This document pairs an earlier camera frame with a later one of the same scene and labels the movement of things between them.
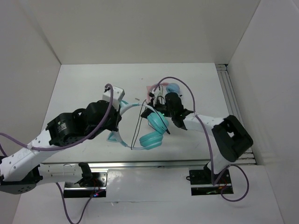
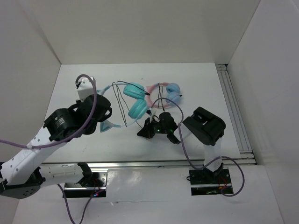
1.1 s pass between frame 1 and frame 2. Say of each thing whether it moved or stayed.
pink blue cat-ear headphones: stayed
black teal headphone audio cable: moved
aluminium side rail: stayed
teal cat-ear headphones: moved
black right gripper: moved
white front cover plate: stayed
